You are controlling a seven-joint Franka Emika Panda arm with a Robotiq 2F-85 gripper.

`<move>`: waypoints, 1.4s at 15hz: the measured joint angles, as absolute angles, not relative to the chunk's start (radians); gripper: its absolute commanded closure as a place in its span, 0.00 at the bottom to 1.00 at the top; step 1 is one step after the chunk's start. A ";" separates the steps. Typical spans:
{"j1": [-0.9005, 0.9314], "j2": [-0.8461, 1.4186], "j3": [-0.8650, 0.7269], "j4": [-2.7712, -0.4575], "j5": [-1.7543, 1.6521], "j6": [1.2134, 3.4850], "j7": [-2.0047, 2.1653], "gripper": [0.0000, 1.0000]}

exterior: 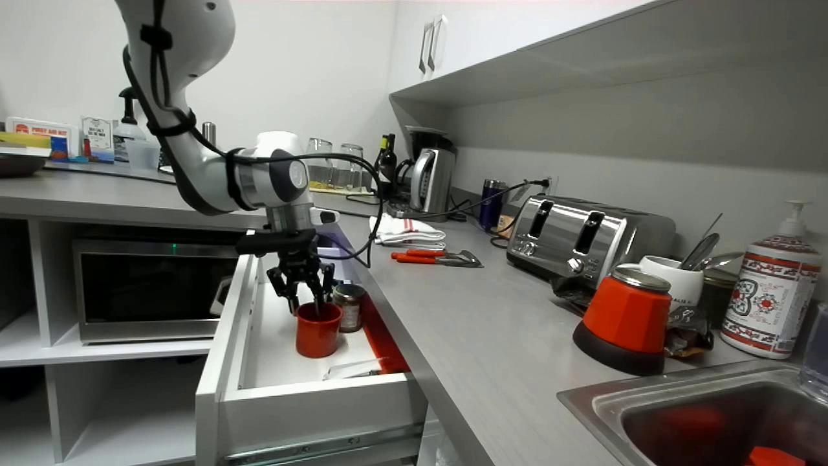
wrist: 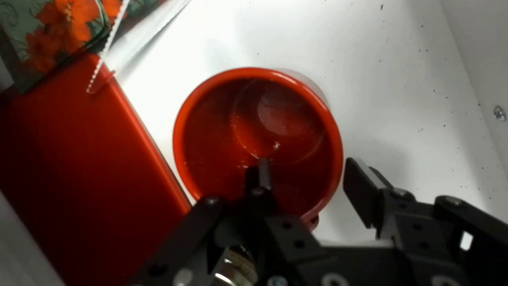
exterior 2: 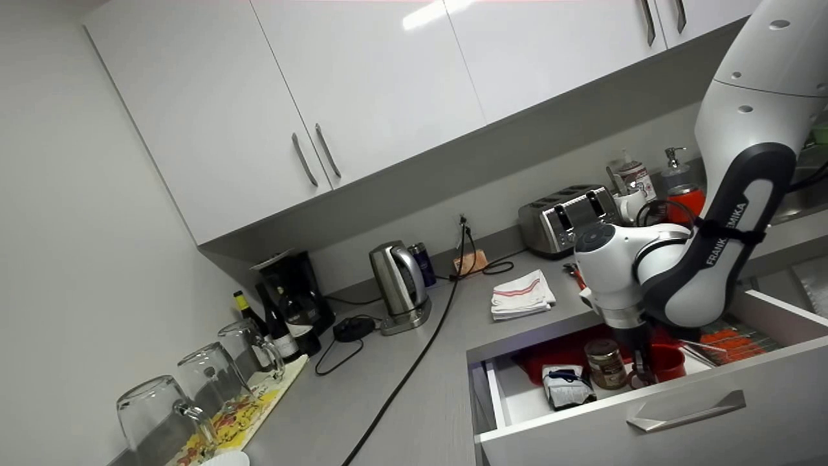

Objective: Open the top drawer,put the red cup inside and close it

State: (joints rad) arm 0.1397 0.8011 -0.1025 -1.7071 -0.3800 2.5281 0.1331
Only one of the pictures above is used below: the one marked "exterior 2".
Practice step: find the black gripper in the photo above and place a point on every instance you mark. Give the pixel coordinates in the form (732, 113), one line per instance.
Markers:
(642, 338)

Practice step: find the shallow grey drawer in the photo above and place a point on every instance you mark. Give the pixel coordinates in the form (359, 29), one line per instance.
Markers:
(733, 430)

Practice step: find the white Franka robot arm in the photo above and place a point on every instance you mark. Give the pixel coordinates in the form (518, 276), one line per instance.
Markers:
(752, 131)

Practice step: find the red drawer liner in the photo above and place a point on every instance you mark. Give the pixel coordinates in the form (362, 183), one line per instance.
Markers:
(557, 354)

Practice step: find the glass jar gold lid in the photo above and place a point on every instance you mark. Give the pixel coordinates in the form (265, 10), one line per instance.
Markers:
(606, 364)

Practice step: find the blue and white packet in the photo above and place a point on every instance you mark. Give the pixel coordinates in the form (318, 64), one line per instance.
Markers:
(569, 386)

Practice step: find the orange striped item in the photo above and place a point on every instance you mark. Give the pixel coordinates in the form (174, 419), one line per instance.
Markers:
(733, 344)

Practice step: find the white folded cloth red stripes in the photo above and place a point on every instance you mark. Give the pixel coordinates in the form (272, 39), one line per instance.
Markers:
(521, 297)

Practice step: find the white utensil mug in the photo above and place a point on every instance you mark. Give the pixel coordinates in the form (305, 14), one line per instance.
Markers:
(637, 205)

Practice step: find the silver four-slot toaster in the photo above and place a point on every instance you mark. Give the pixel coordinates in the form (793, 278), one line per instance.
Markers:
(553, 221)

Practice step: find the grey base cabinet door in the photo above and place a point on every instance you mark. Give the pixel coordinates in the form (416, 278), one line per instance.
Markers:
(805, 282)

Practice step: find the dark glass jar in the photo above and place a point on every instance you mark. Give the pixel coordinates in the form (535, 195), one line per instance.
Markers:
(631, 174)

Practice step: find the orange sponge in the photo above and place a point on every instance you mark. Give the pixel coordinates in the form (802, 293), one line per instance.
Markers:
(473, 262)

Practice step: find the stainless steel sink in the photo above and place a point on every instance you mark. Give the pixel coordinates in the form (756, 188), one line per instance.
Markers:
(805, 205)

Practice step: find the stainless steel electric kettle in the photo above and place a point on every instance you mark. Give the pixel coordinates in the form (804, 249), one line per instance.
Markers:
(398, 287)

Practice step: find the green sponge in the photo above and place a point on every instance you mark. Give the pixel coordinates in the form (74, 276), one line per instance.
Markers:
(820, 147)

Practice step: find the black round puck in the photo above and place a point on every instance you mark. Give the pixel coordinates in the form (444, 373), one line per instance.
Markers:
(354, 328)

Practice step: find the white glossy cabinet door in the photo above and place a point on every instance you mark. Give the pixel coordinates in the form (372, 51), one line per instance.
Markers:
(708, 14)
(209, 113)
(380, 80)
(553, 52)

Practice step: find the black coffee maker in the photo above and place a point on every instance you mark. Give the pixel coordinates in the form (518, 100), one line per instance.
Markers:
(288, 298)

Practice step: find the yellow printed drying mat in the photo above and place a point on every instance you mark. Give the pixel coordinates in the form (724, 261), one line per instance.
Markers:
(256, 406)

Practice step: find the clear upturned glass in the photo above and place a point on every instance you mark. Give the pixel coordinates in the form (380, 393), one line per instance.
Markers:
(210, 377)
(249, 345)
(157, 419)

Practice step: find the dark bottle yellow cap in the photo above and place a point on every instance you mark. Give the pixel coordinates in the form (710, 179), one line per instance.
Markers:
(247, 315)

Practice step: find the white bowl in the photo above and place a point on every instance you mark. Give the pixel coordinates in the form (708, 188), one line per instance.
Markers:
(226, 459)

